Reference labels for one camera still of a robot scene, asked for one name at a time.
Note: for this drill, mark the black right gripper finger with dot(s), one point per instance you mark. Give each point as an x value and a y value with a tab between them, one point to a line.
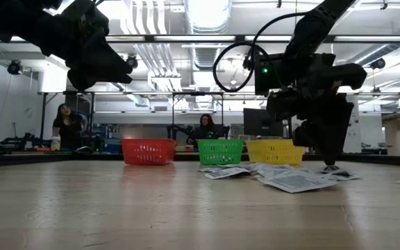
300	137
332	132

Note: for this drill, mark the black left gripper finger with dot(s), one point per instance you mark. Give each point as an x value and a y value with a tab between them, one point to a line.
106	59
92	78

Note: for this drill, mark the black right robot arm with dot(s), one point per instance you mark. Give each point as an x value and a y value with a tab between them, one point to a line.
311	31

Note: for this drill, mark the black background robot arm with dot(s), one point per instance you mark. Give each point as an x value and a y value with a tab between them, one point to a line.
23	140

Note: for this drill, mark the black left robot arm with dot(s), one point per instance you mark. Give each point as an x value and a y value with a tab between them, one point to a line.
12	21

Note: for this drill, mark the white square pillar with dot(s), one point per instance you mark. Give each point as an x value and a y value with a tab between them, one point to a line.
356	132

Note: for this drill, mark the black ceiling spotlight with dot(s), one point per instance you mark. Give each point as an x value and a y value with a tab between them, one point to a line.
133	62
378	63
248	62
14	67

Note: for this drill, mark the yellow plastic basket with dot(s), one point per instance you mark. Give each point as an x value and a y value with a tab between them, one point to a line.
273	151

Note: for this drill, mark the large black computer monitor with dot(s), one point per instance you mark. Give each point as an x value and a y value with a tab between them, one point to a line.
255	123

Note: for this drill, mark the person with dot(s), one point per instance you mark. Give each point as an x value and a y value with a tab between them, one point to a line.
66	128
205	130

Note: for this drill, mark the white bottle yellow label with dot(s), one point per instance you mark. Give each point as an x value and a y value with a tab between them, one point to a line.
56	144

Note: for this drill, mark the black overhead light bar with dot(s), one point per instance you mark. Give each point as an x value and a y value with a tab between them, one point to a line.
240	38

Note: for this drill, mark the green plastic basket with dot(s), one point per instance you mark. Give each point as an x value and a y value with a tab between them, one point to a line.
219	152

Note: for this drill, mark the red plastic basket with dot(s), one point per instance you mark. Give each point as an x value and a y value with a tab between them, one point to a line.
148	152

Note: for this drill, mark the black background rack frame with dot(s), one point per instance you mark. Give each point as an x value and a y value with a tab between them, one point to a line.
173	114

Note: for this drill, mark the silver ventilation duct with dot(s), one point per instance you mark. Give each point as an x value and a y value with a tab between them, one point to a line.
207	21

